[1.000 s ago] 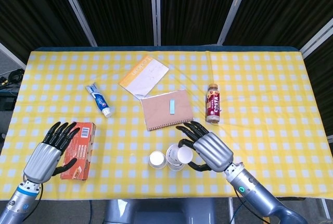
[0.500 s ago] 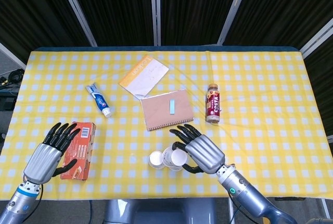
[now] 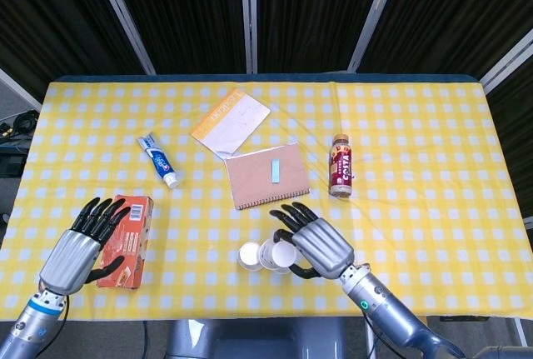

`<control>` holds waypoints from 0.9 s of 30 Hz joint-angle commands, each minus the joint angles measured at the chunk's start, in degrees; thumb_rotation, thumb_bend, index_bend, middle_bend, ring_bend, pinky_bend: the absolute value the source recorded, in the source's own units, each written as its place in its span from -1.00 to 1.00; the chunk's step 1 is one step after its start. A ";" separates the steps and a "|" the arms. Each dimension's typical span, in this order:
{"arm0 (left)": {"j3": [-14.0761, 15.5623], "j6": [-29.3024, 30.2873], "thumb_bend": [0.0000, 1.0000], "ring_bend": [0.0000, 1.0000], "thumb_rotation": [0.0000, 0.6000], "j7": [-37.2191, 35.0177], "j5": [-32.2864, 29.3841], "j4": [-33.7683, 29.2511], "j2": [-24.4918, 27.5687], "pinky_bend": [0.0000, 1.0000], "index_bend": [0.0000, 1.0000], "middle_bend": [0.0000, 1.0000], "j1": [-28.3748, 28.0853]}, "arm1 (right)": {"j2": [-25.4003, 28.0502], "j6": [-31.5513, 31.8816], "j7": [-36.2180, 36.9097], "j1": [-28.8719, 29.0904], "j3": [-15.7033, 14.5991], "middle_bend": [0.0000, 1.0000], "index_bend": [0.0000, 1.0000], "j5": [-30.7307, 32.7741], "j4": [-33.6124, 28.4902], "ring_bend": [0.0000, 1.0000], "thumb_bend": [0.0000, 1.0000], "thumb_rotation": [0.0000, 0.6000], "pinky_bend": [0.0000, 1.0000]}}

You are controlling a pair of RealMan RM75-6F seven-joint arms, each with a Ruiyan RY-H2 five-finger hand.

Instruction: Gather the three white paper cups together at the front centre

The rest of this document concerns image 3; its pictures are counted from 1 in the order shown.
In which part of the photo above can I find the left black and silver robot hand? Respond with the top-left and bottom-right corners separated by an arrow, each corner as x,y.
38,197 -> 132,296

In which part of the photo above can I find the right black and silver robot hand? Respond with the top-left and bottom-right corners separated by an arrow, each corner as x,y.
269,202 -> 356,280

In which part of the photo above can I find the plain white paper cup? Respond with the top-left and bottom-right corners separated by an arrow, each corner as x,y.
271,238 -> 299,276
237,241 -> 264,272

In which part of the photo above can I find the paper cup with black line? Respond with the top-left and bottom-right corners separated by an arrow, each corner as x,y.
258,237 -> 276,272

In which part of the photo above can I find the orange cardboard box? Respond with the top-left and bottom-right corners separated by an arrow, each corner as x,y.
95,194 -> 154,290

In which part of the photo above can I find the red Costa coffee bottle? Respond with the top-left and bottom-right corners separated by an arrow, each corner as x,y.
328,133 -> 354,199

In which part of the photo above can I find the brown spiral notebook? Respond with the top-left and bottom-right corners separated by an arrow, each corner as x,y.
224,142 -> 312,211

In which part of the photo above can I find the grey robot torso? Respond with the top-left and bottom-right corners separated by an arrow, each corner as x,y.
165,317 -> 347,359

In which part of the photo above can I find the blue white toothpaste tube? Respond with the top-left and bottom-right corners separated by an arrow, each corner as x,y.
137,134 -> 181,188

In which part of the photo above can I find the yellow white checkered tablecloth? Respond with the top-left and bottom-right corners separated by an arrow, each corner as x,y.
0,79 -> 533,322

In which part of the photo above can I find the white notepad with orange header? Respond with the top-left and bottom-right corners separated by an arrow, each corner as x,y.
189,87 -> 271,156

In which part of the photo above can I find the black cable bundle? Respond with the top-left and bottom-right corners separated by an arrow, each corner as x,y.
0,109 -> 41,143

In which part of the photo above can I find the white partition post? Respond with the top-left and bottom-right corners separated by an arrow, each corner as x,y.
88,0 -> 157,76
478,27 -> 533,93
239,0 -> 259,75
0,67 -> 42,112
346,0 -> 404,72

